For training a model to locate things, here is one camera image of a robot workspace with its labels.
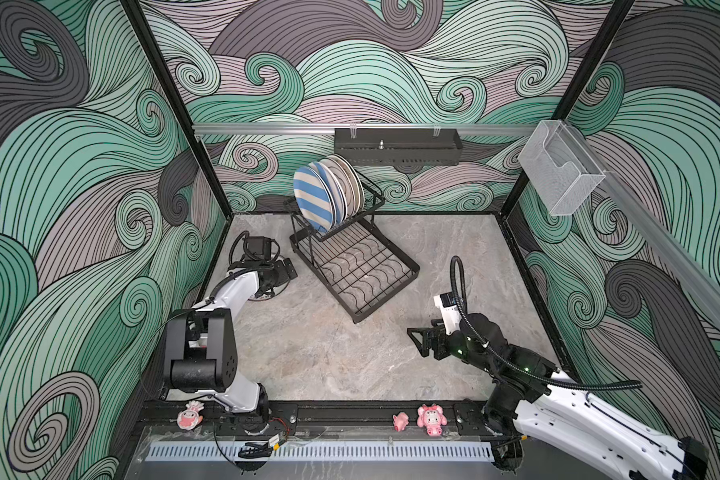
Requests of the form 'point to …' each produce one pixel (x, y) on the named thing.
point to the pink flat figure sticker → (190, 418)
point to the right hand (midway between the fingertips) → (420, 328)
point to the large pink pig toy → (432, 418)
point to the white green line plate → (352, 179)
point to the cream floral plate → (356, 171)
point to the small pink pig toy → (400, 421)
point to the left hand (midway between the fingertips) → (281, 273)
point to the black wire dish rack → (357, 261)
